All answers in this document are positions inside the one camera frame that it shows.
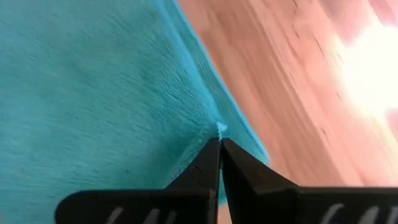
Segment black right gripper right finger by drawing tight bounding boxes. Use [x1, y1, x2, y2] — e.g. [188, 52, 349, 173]
[222, 139, 299, 224]

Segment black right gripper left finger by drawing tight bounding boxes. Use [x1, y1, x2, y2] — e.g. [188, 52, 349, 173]
[164, 138, 221, 224]

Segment teal microfiber towel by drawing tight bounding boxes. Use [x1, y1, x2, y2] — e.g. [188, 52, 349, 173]
[0, 0, 271, 224]

